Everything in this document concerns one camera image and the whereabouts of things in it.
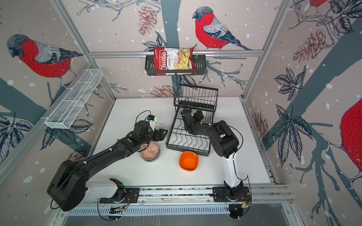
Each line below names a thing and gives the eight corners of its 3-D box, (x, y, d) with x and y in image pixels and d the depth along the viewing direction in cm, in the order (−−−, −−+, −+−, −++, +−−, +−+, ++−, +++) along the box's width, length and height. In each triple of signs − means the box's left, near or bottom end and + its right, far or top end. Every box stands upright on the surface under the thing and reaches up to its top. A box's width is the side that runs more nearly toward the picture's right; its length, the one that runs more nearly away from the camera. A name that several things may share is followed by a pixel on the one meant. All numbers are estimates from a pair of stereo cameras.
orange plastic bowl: (179, 172, 82) (179, 168, 77) (179, 154, 89) (179, 150, 84) (198, 172, 82) (199, 168, 77) (197, 154, 89) (198, 150, 84)
